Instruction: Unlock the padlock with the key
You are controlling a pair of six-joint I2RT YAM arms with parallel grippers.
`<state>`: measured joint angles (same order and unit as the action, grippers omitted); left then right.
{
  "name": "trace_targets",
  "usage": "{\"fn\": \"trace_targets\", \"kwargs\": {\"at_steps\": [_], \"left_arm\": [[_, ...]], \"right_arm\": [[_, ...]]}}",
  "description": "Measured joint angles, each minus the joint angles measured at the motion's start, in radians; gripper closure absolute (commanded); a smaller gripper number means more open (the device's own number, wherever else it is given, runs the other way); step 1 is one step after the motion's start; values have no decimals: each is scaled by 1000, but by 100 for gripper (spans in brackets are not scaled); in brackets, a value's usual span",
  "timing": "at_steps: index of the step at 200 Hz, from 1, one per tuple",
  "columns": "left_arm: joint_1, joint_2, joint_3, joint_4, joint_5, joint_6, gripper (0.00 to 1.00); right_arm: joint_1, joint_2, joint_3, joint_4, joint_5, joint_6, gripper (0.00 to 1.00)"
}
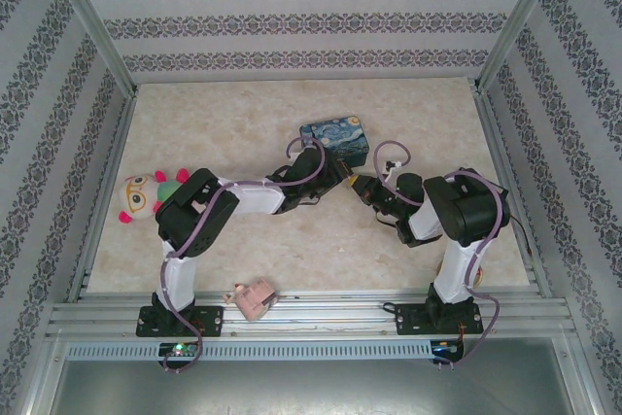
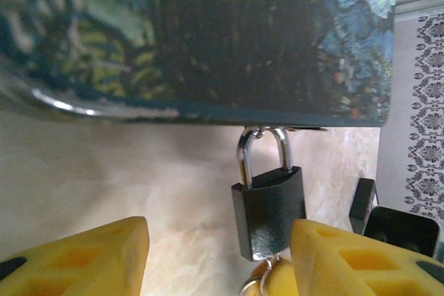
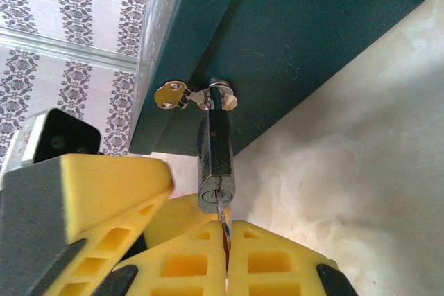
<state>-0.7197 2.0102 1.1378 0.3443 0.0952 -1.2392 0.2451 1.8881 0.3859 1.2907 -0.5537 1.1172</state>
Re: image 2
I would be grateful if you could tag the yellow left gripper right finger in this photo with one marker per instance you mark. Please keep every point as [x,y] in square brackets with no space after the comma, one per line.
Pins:
[329,275]

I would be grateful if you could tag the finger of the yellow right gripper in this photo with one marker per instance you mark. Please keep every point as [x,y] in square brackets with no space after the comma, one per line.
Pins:
[282,282]

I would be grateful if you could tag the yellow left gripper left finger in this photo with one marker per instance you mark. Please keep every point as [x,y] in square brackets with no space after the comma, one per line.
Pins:
[76,265]

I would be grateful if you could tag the black padlock silver shackle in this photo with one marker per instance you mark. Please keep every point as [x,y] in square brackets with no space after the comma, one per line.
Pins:
[270,202]

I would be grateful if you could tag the dark tin box starry print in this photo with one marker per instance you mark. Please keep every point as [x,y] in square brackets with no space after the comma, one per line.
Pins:
[208,32]

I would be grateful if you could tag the aluminium frame post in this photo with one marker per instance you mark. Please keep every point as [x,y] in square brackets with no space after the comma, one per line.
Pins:
[423,6]

